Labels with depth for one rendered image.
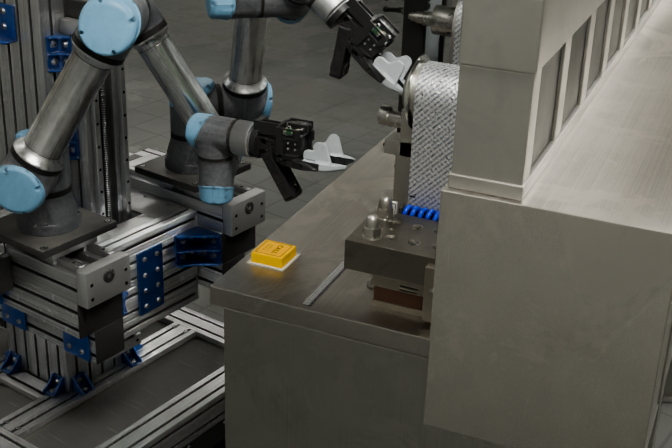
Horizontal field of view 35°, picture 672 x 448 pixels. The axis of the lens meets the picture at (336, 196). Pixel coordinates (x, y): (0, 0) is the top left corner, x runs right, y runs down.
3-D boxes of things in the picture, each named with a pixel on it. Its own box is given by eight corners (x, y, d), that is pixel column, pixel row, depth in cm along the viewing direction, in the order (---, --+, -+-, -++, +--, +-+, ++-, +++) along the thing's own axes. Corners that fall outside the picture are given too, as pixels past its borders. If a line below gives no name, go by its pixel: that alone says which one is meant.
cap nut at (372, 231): (366, 230, 200) (367, 209, 198) (384, 234, 199) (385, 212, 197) (358, 238, 197) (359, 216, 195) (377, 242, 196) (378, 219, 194)
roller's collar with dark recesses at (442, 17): (438, 30, 232) (440, 1, 230) (465, 34, 230) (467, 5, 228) (429, 37, 227) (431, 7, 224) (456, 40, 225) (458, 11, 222)
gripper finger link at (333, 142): (355, 139, 213) (311, 134, 215) (354, 166, 215) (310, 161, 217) (358, 134, 216) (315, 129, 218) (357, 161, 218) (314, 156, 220)
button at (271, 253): (266, 249, 221) (266, 238, 220) (296, 255, 219) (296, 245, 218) (250, 262, 215) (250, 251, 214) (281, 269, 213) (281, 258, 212)
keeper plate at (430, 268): (424, 315, 195) (428, 262, 191) (477, 327, 192) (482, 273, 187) (420, 321, 193) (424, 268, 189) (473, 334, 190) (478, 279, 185)
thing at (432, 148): (408, 210, 212) (413, 123, 205) (523, 233, 204) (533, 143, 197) (407, 211, 212) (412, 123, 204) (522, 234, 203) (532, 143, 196)
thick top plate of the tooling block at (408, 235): (374, 235, 212) (376, 208, 210) (573, 277, 198) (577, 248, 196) (343, 268, 199) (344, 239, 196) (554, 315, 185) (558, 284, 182)
